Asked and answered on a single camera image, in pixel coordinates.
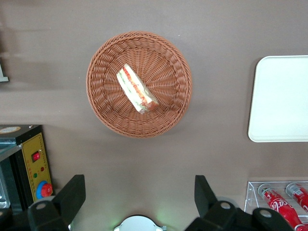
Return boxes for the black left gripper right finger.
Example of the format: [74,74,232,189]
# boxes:
[186,175,295,231]

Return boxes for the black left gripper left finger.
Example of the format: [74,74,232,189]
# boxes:
[0,174,86,231]

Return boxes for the triangle sandwich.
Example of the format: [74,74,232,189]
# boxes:
[116,63,160,115]

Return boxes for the beige plastic tray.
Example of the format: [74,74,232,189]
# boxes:
[247,55,308,143]

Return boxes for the round brown wicker basket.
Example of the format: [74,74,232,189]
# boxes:
[86,30,193,139]

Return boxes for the red emergency stop button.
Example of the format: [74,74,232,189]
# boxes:
[36,180,53,199]

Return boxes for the clear acrylic bottle rack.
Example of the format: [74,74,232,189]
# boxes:
[244,180,308,231]

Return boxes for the black food warmer machine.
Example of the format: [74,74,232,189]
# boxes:
[0,124,54,217]

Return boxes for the red cola bottle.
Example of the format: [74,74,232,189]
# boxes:
[285,182,308,215]
[257,183,308,231]

